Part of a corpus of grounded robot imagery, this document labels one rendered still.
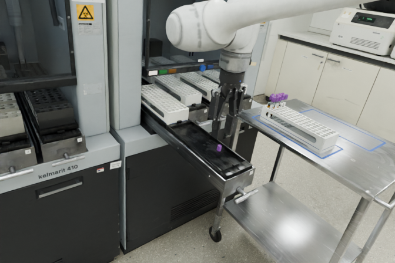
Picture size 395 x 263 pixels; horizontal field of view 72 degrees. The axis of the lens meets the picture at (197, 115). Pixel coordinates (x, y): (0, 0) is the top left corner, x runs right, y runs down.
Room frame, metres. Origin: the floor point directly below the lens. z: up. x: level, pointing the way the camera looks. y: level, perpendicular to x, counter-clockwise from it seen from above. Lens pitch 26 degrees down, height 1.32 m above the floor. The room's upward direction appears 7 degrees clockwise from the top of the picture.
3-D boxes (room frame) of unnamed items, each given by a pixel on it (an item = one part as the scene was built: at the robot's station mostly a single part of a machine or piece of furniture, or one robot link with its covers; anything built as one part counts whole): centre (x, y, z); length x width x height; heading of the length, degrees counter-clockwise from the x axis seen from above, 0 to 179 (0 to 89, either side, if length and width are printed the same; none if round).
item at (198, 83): (1.34, 0.01, 0.83); 0.30 x 0.10 x 0.06; 41
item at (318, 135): (0.98, -0.40, 0.85); 0.30 x 0.10 x 0.06; 38
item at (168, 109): (1.06, 0.17, 0.83); 0.30 x 0.10 x 0.06; 41
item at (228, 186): (0.92, 0.05, 0.78); 0.73 x 0.14 x 0.09; 41
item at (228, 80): (0.80, -0.09, 1.05); 0.08 x 0.07 x 0.09; 131
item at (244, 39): (0.79, -0.08, 1.23); 0.13 x 0.11 x 0.16; 134
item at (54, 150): (0.98, 0.63, 0.78); 0.73 x 0.14 x 0.09; 41
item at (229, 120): (0.82, -0.11, 0.90); 0.03 x 0.01 x 0.07; 41
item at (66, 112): (0.80, 0.48, 0.85); 0.12 x 0.02 x 0.06; 131
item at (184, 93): (1.24, 0.12, 0.83); 0.30 x 0.10 x 0.06; 41
